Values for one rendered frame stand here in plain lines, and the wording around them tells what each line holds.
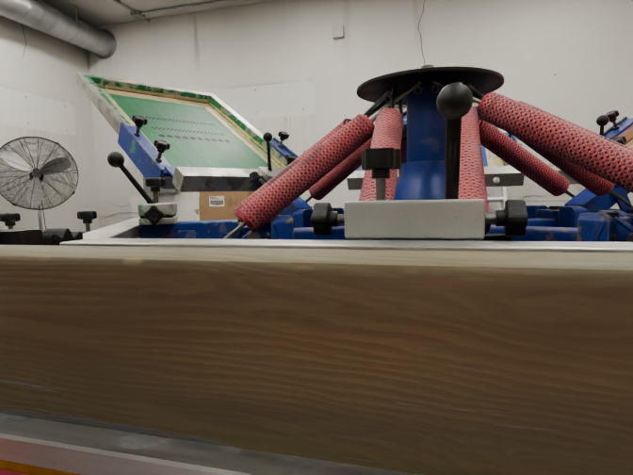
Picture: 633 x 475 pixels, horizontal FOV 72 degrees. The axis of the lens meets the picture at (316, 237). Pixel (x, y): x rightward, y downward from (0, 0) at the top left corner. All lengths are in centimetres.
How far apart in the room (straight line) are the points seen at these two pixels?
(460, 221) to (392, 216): 6
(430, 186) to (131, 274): 79
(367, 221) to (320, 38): 428
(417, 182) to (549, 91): 357
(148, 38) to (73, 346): 534
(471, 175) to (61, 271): 54
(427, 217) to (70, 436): 31
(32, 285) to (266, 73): 458
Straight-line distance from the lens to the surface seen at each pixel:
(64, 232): 53
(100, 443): 18
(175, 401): 17
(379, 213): 41
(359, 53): 452
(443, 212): 40
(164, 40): 538
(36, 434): 20
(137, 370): 18
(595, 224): 78
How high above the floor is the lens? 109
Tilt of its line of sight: 6 degrees down
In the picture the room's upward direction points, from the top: 1 degrees counter-clockwise
